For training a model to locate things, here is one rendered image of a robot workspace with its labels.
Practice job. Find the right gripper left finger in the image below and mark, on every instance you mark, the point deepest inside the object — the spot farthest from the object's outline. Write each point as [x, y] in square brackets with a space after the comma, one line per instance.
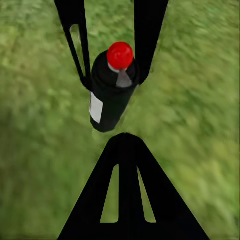
[84, 221]

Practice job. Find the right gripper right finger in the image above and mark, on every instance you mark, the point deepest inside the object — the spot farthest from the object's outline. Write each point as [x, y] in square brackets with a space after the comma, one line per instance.
[174, 220]

